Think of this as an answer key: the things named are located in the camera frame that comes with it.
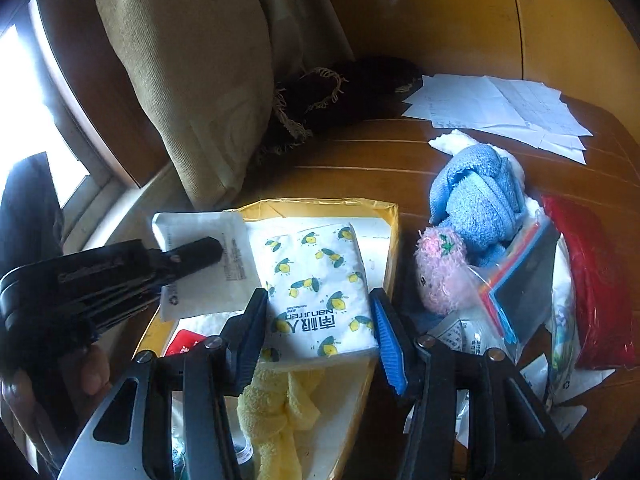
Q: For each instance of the lemon print tissue pack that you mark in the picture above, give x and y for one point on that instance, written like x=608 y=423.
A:
x=318 y=295

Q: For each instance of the person left hand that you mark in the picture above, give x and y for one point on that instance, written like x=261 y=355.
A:
x=87 y=379

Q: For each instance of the yellow wooden cabinet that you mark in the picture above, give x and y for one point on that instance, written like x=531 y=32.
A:
x=581 y=47

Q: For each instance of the white desiccant packet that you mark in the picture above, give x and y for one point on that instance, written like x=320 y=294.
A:
x=205 y=259

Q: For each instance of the red white tissue pack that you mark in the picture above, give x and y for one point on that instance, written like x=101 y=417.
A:
x=183 y=341

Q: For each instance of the dark fringed cloth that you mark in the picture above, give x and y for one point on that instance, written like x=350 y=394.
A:
x=326 y=100

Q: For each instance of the white paper sheets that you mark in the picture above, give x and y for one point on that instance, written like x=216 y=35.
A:
x=525 y=111

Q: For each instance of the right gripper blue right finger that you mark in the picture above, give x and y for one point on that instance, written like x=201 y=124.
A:
x=510 y=434

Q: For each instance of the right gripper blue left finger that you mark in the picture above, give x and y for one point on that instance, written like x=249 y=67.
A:
x=128 y=436

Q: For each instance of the yellow cardboard box tray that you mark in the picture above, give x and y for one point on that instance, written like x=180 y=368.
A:
x=376 y=226

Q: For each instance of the window with metal bars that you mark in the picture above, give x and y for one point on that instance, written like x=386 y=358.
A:
x=40 y=114

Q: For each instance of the red foil bag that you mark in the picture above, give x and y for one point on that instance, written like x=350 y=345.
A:
x=603 y=304

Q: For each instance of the yellow towel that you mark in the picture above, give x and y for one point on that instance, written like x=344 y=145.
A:
x=303 y=424

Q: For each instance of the olive beige curtain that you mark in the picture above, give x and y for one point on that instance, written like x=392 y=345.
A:
x=205 y=73

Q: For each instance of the pink plush toy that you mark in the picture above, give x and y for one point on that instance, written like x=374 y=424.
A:
x=442 y=272

